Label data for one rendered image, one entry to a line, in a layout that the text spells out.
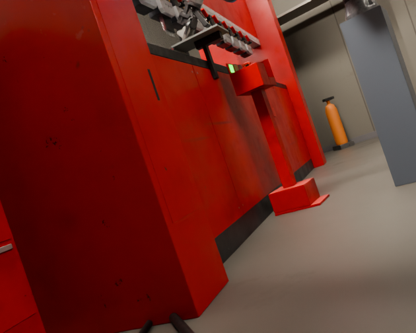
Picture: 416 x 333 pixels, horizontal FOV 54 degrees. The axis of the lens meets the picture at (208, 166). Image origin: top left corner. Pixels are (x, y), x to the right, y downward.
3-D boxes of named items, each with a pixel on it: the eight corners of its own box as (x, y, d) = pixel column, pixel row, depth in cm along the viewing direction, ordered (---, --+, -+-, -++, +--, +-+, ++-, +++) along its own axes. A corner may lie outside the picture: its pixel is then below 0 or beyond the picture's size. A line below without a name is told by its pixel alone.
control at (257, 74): (263, 84, 207) (251, 50, 207) (236, 96, 215) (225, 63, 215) (277, 84, 224) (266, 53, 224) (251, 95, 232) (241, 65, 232)
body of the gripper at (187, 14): (182, 26, 220) (189, 3, 217) (196, 30, 218) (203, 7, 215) (175, 23, 213) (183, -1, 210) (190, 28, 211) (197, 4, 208)
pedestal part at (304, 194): (320, 205, 203) (312, 182, 203) (275, 216, 216) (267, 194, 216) (329, 195, 221) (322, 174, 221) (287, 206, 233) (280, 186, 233)
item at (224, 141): (202, 287, 134) (118, 44, 134) (148, 298, 142) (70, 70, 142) (314, 168, 411) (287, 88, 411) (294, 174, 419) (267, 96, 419)
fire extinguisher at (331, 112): (357, 143, 552) (340, 93, 552) (352, 146, 528) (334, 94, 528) (336, 149, 568) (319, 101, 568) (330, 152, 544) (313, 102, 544)
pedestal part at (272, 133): (293, 185, 216) (260, 88, 216) (283, 188, 219) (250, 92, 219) (297, 183, 221) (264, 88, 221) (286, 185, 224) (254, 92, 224)
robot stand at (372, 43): (441, 168, 190) (386, 10, 190) (439, 176, 175) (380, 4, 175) (400, 178, 200) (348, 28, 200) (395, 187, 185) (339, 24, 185)
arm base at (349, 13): (383, 11, 190) (376, -9, 190) (377, 6, 177) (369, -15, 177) (350, 26, 198) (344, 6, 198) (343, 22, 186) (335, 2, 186)
